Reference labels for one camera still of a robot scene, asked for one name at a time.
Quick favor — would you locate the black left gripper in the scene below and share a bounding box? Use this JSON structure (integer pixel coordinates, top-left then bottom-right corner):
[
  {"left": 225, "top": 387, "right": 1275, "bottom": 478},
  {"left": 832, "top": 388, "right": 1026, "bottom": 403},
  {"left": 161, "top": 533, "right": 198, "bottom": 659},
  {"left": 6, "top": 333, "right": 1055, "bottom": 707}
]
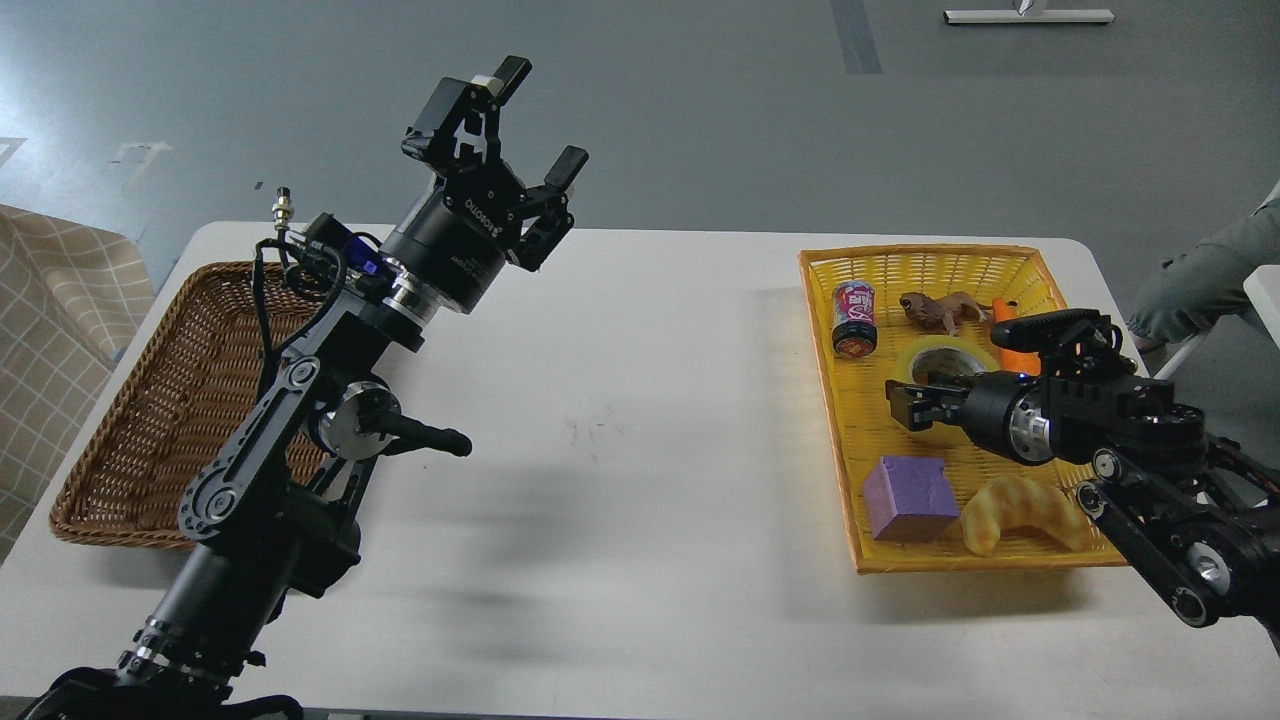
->
[{"left": 381, "top": 56, "right": 590, "bottom": 316}]

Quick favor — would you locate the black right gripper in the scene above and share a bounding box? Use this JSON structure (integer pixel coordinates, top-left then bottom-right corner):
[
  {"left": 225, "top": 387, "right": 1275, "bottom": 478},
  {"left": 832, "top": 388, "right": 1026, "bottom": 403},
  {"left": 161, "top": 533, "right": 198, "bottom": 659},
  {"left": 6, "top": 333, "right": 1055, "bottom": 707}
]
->
[{"left": 884, "top": 372, "right": 1051, "bottom": 466}]

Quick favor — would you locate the yellow tape roll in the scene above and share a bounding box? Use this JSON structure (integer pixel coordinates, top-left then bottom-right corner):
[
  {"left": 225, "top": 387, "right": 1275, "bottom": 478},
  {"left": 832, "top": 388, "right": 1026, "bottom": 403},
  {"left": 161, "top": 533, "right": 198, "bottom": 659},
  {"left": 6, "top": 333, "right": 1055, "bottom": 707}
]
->
[{"left": 890, "top": 334, "right": 1001, "bottom": 448}]

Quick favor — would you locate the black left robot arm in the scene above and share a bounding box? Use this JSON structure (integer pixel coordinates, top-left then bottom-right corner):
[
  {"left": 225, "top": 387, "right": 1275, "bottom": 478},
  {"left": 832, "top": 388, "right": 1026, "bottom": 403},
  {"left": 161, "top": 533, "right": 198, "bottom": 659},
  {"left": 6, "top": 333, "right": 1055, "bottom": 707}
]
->
[{"left": 22, "top": 55, "right": 589, "bottom": 719}]

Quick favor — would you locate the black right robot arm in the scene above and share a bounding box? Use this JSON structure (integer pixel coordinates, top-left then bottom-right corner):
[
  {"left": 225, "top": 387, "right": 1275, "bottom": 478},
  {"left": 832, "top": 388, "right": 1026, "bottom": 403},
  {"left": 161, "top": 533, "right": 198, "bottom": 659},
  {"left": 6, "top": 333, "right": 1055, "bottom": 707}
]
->
[{"left": 884, "top": 309, "right": 1279, "bottom": 639}]

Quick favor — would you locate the small soda can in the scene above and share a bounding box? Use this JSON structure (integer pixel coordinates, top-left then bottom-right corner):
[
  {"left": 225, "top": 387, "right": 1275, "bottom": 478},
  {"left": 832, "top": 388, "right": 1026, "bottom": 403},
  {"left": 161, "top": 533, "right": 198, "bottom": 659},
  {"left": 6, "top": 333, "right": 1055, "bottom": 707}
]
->
[{"left": 831, "top": 279, "right": 878, "bottom": 359}]

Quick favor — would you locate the brown toy animal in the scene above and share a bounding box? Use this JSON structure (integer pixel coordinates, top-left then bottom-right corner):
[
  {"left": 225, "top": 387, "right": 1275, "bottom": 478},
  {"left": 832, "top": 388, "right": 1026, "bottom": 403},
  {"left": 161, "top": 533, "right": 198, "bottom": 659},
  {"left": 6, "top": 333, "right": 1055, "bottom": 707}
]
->
[{"left": 899, "top": 291, "right": 993, "bottom": 336}]

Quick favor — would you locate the purple cube block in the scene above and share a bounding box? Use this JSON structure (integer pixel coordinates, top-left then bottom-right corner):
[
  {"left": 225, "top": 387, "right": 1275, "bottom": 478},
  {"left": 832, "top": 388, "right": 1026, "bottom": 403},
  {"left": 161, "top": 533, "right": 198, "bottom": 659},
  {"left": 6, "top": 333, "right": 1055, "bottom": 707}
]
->
[{"left": 861, "top": 455, "right": 960, "bottom": 543}]

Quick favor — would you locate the yellow plastic basket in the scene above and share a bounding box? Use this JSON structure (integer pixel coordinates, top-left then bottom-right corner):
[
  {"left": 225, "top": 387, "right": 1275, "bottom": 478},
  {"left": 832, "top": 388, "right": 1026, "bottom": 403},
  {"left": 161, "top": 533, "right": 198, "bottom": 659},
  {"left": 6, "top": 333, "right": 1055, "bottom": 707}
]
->
[{"left": 797, "top": 241, "right": 1125, "bottom": 574}]

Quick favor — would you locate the orange toy carrot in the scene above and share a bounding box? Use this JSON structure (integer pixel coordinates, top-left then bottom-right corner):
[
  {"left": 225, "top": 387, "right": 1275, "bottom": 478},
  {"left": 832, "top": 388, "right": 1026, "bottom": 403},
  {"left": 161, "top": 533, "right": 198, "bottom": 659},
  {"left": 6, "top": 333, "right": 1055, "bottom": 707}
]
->
[{"left": 989, "top": 297, "right": 1043, "bottom": 378}]

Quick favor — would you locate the toy croissant bread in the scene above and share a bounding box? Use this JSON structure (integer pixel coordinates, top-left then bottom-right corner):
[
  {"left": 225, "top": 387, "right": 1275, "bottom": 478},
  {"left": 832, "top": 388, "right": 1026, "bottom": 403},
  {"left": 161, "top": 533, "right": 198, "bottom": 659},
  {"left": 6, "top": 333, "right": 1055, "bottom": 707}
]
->
[{"left": 960, "top": 477, "right": 1092, "bottom": 557}]

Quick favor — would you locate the person grey sleeve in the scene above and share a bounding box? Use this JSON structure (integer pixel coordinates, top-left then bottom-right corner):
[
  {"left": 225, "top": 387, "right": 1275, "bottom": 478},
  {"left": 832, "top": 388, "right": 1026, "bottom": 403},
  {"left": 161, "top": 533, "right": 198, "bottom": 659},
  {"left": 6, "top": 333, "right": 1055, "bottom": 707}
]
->
[{"left": 1126, "top": 191, "right": 1279, "bottom": 354}]

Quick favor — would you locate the brown wicker basket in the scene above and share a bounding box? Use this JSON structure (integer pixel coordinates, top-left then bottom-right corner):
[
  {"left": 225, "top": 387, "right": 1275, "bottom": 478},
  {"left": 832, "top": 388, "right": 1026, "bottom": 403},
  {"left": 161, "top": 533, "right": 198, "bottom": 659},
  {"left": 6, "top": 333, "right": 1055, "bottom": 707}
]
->
[{"left": 47, "top": 263, "right": 393, "bottom": 550}]

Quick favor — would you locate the white bar on floor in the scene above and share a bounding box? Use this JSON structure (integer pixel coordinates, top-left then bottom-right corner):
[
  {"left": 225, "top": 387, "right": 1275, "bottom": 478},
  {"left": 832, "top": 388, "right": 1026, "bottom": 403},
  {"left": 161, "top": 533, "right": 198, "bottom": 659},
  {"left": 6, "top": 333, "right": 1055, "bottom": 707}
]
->
[{"left": 943, "top": 1, "right": 1116, "bottom": 26}]

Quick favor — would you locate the beige checkered cloth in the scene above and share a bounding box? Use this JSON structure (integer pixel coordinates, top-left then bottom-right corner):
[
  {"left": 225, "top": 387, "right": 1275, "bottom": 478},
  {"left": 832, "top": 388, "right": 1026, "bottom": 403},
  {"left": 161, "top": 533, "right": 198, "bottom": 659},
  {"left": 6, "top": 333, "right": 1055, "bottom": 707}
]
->
[{"left": 1, "top": 206, "right": 155, "bottom": 555}]

